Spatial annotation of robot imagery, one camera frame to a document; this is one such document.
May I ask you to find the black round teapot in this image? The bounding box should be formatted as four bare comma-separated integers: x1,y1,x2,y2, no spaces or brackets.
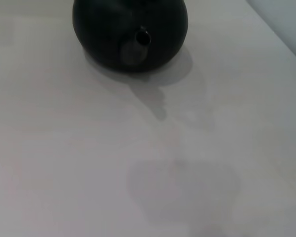
72,0,189,74

